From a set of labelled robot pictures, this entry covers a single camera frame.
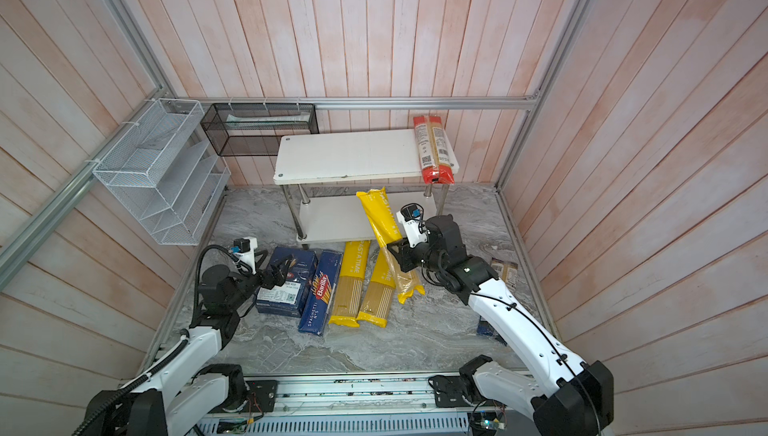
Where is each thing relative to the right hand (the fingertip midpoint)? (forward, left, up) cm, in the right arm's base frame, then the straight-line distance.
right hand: (391, 242), depth 76 cm
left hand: (0, +31, -8) cm, 33 cm away
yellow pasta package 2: (+6, +12, -20) cm, 24 cm away
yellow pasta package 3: (-3, +3, -21) cm, 22 cm away
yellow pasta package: (+2, +2, +6) cm, 6 cm away
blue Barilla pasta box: (-9, +29, -16) cm, 34 cm away
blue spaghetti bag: (0, +21, -18) cm, 28 cm away
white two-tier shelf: (+14, +18, +12) cm, 25 cm away
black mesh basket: (+46, +48, +3) cm, 67 cm away
